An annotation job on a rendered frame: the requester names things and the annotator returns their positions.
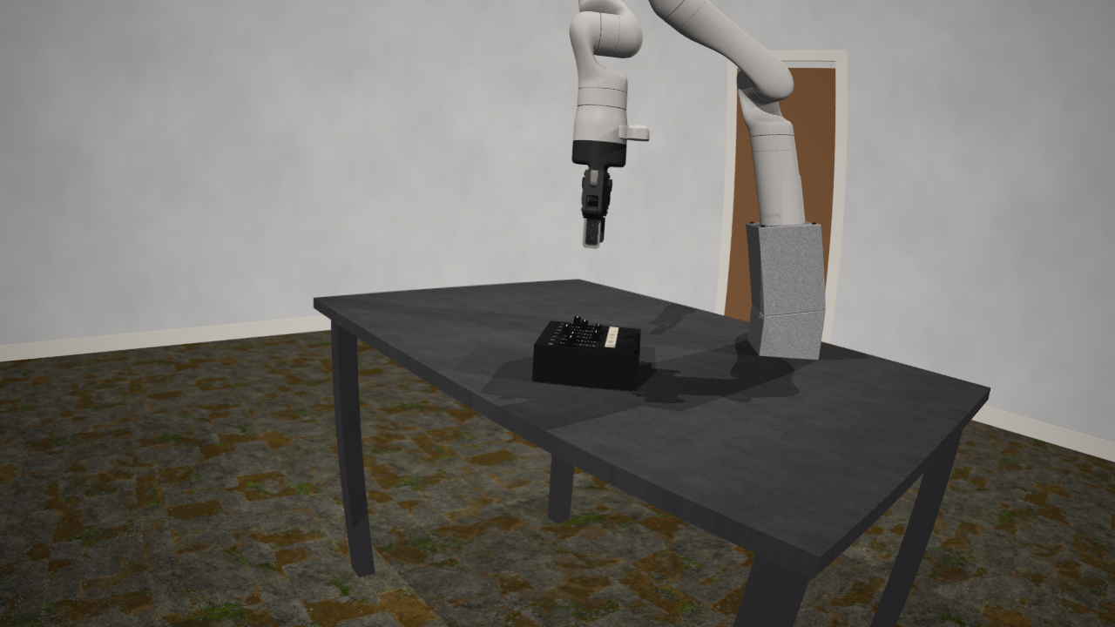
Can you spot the dark grey lighting desk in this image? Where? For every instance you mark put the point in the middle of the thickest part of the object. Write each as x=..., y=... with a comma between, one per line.
x=574, y=353

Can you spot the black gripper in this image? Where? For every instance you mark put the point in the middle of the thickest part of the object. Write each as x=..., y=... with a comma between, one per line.
x=597, y=155

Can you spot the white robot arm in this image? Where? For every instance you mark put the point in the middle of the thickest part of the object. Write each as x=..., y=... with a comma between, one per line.
x=765, y=80

